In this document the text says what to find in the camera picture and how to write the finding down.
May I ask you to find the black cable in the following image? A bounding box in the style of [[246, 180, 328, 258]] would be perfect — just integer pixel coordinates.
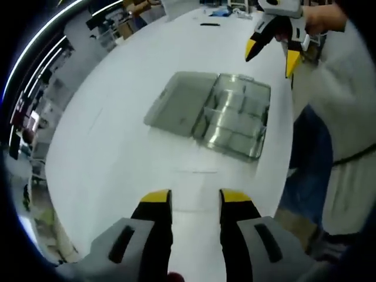
[[331, 146, 375, 168]]

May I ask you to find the grey transparent guide fixture box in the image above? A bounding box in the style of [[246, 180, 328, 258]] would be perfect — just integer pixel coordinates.
[[143, 71, 271, 163]]

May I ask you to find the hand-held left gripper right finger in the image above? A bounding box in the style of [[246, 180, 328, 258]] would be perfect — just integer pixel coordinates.
[[219, 188, 327, 282]]

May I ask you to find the person's cream shirt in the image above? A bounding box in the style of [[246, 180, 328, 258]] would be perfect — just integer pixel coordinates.
[[293, 17, 376, 236]]

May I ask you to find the person's right hand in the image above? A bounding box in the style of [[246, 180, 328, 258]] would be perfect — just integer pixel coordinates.
[[302, 4, 349, 33]]

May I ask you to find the white partition board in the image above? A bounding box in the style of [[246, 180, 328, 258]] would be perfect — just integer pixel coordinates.
[[161, 0, 203, 21]]

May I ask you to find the cardboard box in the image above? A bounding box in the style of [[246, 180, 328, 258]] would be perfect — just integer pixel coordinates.
[[117, 22, 136, 39]]

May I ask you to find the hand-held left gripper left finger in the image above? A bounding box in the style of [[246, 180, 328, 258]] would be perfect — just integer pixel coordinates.
[[66, 189, 174, 282]]

